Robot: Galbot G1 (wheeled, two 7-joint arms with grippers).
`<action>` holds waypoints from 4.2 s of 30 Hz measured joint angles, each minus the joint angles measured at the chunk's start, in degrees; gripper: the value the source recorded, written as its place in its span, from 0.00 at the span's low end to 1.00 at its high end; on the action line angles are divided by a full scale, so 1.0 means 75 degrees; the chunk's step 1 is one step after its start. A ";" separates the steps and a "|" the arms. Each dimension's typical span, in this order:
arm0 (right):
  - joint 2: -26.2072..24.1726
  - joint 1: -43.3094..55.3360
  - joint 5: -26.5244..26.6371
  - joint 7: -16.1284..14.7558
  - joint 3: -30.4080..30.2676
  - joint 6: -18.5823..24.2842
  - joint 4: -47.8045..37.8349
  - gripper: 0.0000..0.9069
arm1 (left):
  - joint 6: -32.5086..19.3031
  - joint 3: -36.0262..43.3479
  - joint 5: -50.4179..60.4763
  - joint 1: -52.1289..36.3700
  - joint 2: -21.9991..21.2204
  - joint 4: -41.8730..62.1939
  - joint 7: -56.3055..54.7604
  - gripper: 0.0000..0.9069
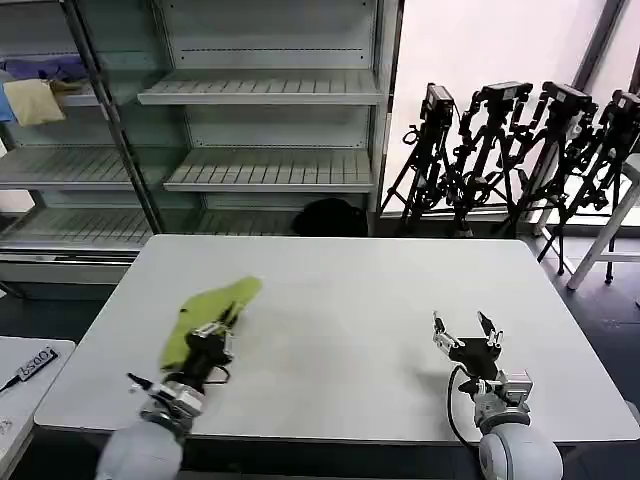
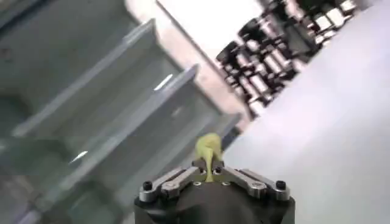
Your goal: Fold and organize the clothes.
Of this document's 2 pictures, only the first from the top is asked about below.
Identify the small white side table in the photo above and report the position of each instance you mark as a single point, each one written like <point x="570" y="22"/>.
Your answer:
<point x="30" y="400"/>

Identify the dark metal rack with cloths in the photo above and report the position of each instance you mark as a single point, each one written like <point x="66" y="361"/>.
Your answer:
<point x="60" y="165"/>

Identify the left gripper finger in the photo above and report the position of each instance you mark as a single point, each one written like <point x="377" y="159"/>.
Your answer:
<point x="235" y="317"/>
<point x="207" y="330"/>

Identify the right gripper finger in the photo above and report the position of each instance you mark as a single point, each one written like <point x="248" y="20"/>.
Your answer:
<point x="492" y="336"/>
<point x="442" y="339"/>

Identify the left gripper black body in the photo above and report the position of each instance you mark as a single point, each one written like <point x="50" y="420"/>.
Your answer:
<point x="207" y="352"/>

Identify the grey empty shelf unit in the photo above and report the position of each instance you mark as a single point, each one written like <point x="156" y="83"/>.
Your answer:
<point x="270" y="90"/>

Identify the black device with white digits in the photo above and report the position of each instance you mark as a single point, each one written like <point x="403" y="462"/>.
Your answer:
<point x="39" y="362"/>

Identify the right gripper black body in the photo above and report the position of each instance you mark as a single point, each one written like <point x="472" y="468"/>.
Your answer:
<point x="475" y="357"/>

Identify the green cloth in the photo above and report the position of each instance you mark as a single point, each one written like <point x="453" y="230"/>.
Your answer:
<point x="200" y="310"/>

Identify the black tripod with camera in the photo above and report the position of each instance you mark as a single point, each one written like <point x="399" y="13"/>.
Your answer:
<point x="430" y="150"/>
<point x="612" y="145"/>
<point x="492" y="135"/>
<point x="555" y="135"/>

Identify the white table frame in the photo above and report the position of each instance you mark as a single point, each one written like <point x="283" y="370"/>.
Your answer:
<point x="607" y="225"/>

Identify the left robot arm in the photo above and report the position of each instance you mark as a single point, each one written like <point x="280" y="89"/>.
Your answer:
<point x="145" y="450"/>

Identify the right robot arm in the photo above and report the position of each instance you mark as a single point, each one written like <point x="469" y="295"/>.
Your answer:
<point x="520" y="450"/>

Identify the black bag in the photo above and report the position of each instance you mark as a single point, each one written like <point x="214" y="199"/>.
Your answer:
<point x="330" y="217"/>

